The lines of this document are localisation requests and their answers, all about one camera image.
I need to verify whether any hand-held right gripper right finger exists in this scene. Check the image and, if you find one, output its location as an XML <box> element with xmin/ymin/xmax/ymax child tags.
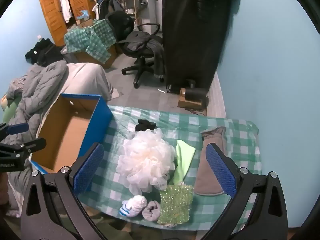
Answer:
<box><xmin>200</xmin><ymin>142</ymin><xmax>289</xmax><ymax>240</ymax></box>

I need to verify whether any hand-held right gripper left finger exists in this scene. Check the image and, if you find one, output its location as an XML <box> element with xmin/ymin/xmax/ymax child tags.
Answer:
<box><xmin>20</xmin><ymin>142</ymin><xmax>108</xmax><ymax>240</ymax></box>

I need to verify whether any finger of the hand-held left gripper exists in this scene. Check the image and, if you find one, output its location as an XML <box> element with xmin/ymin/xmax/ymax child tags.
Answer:
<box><xmin>0</xmin><ymin>122</ymin><xmax>30</xmax><ymax>137</ymax></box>
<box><xmin>0</xmin><ymin>137</ymin><xmax>47</xmax><ymax>156</ymax></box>

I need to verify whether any light green cloth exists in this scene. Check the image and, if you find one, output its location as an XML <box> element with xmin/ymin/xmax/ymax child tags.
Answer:
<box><xmin>171</xmin><ymin>139</ymin><xmax>196</xmax><ymax>184</ymax></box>

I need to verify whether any green sparkly scouring cloth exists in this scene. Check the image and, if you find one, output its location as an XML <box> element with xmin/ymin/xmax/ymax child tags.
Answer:
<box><xmin>157</xmin><ymin>184</ymin><xmax>194</xmax><ymax>225</ymax></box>

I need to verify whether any white bath loofah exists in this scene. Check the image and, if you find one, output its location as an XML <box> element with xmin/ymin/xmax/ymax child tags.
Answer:
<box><xmin>117</xmin><ymin>128</ymin><xmax>177</xmax><ymax>195</ymax></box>

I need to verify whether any white sock with blue stripes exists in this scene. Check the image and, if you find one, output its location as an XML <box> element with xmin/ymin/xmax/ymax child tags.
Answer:
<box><xmin>119</xmin><ymin>195</ymin><xmax>147</xmax><ymax>217</ymax></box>

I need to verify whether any grey sock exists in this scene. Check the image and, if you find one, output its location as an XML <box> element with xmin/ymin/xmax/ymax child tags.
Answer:
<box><xmin>142</xmin><ymin>201</ymin><xmax>161</xmax><ymax>222</ymax></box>

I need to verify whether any green pillow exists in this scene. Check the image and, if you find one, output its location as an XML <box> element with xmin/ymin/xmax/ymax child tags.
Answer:
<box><xmin>2</xmin><ymin>97</ymin><xmax>21</xmax><ymax>123</ymax></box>

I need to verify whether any green checked tablecloth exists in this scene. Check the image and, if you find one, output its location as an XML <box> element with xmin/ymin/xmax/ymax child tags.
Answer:
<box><xmin>77</xmin><ymin>105</ymin><xmax>263</xmax><ymax>230</ymax></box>

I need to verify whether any grey quilted jacket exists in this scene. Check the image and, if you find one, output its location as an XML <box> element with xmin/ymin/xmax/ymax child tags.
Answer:
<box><xmin>5</xmin><ymin>60</ymin><xmax>68</xmax><ymax>217</ymax></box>

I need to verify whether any black sock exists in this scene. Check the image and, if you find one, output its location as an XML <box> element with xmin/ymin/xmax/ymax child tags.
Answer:
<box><xmin>136</xmin><ymin>119</ymin><xmax>157</xmax><ymax>132</ymax></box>

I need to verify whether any small wooden box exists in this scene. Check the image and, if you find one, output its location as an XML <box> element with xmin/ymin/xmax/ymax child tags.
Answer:
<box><xmin>177</xmin><ymin>88</ymin><xmax>203</xmax><ymax>108</ymax></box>

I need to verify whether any black hair dryer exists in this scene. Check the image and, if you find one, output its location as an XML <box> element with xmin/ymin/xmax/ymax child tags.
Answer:
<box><xmin>185</xmin><ymin>79</ymin><xmax>209</xmax><ymax>105</ymax></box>

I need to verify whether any black bag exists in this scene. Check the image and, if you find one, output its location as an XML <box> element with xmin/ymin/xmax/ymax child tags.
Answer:
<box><xmin>25</xmin><ymin>39</ymin><xmax>67</xmax><ymax>67</ymax></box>

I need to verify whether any beige bed sheet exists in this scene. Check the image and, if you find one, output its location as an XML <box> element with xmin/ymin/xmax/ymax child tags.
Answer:
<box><xmin>60</xmin><ymin>62</ymin><xmax>120</xmax><ymax>102</ymax></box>

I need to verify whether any brown cardboard box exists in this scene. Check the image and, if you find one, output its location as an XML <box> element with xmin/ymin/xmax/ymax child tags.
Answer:
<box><xmin>72</xmin><ymin>44</ymin><xmax>118</xmax><ymax>69</ymax></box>

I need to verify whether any green checked cloth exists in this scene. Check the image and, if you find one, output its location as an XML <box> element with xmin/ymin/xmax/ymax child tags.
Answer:
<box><xmin>64</xmin><ymin>19</ymin><xmax>117</xmax><ymax>64</ymax></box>

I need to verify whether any wooden louvred wardrobe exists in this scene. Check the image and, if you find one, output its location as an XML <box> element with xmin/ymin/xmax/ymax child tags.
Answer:
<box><xmin>39</xmin><ymin>0</ymin><xmax>97</xmax><ymax>47</ymax></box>

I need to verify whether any white hanging shirt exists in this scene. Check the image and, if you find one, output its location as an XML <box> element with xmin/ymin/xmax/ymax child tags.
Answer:
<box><xmin>59</xmin><ymin>0</ymin><xmax>73</xmax><ymax>23</ymax></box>

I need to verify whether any dark jacket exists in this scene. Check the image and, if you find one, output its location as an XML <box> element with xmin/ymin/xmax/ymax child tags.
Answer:
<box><xmin>126</xmin><ymin>32</ymin><xmax>166</xmax><ymax>83</ymax></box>

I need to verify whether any black fabric wardrobe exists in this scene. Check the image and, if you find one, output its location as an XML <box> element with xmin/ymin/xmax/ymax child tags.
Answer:
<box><xmin>161</xmin><ymin>0</ymin><xmax>238</xmax><ymax>93</ymax></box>

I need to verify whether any black office chair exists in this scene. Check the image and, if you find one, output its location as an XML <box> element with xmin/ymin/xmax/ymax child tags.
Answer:
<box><xmin>105</xmin><ymin>10</ymin><xmax>165</xmax><ymax>89</ymax></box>

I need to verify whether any clothes rack with dark clothes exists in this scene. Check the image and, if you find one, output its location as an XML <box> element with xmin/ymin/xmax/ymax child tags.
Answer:
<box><xmin>92</xmin><ymin>0</ymin><xmax>123</xmax><ymax>20</ymax></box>

